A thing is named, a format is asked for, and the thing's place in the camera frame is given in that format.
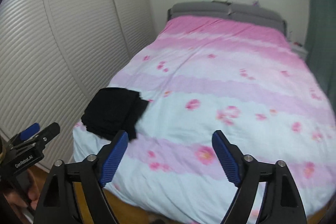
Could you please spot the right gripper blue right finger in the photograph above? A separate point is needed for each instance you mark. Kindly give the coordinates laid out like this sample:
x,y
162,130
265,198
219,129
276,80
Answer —
x,y
281,202

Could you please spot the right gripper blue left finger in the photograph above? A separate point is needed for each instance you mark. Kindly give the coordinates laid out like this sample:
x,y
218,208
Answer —
x,y
58,202

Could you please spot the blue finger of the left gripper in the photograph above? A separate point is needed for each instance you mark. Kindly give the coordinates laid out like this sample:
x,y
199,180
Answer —
x,y
25,134

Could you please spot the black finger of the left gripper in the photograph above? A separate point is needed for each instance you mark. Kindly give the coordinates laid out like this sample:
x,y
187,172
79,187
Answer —
x,y
43,136

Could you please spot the black pants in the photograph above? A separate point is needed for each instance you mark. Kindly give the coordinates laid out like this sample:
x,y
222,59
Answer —
x,y
112,110

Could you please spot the person left hand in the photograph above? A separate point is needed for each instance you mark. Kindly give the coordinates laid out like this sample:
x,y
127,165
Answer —
x,y
32,192

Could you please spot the white louvered wardrobe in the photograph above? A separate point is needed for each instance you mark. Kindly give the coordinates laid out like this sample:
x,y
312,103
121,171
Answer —
x,y
55,56

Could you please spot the pink floral duvet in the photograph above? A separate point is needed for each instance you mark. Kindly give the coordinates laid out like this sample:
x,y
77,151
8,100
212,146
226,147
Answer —
x,y
204,74

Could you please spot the green curtain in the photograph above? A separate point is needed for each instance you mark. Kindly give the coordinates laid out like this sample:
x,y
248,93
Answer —
x,y
320,44

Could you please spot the white nightstand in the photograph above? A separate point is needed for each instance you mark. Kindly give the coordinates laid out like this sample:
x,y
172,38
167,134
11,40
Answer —
x,y
299,50

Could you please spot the purple toy on headboard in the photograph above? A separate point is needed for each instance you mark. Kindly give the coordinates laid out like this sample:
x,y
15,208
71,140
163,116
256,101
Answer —
x,y
256,4

